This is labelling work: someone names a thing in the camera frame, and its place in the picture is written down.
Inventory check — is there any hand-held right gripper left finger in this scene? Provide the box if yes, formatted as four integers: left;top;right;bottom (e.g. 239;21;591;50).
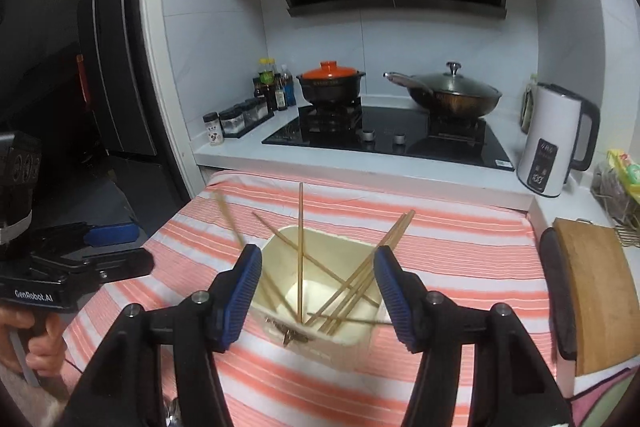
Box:
70;244;263;427

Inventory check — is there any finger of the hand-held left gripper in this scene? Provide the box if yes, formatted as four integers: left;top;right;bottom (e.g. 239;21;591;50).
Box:
32;222;141;259
65;249;155;291

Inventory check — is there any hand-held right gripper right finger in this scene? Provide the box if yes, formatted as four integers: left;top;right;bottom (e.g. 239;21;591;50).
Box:
372;245;573;427

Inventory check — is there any pale wooden utensil box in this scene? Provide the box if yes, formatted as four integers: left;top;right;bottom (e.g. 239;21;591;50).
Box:
250;226;397;349

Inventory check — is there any person's left hand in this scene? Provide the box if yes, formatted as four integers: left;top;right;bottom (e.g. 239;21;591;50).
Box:
0;306;67;379

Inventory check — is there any orange striped tablecloth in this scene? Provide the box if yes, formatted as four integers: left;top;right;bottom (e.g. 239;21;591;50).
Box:
60;169;559;427

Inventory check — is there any white labelled spice jar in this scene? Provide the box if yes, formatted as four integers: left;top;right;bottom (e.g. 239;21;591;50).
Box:
203;112;224;147

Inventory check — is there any black gas hob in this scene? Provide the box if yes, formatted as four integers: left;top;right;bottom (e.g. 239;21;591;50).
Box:
261;99;516;172

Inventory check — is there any black oblong pad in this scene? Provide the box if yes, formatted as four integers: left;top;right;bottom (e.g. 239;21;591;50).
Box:
539;227;582;361

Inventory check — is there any row of clear spice jars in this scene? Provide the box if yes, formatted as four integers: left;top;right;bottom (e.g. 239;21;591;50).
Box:
219;97;275;139

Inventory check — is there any dark refrigerator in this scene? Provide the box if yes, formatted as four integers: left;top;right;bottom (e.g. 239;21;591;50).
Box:
75;0;173;160

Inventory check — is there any wooden cutting board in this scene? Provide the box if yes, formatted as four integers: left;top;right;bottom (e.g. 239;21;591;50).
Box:
552;217;634;378

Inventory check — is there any blue label bottle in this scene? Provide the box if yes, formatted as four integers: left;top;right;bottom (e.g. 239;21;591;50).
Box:
278;65;296;108

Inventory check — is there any white electric kettle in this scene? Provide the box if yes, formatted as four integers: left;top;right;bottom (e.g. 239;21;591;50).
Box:
516;82;601;199

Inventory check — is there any yellow cap sauce bottle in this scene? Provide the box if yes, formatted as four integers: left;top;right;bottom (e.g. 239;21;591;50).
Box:
257;58;279;112

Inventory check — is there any glass wok lid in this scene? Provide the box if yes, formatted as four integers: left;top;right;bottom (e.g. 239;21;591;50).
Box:
410;62;501;100

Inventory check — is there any black clay pot orange lid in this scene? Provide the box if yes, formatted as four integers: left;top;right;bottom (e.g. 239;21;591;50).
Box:
296;61;367;106

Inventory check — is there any pink cloth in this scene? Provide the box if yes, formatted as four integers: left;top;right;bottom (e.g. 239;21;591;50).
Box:
570;366;640;427

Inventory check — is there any dark wok with handle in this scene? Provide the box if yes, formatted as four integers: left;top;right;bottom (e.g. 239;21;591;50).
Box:
383;71;503;118

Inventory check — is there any wire rack with packets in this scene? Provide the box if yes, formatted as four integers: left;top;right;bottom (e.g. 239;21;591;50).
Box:
591;149;640;249

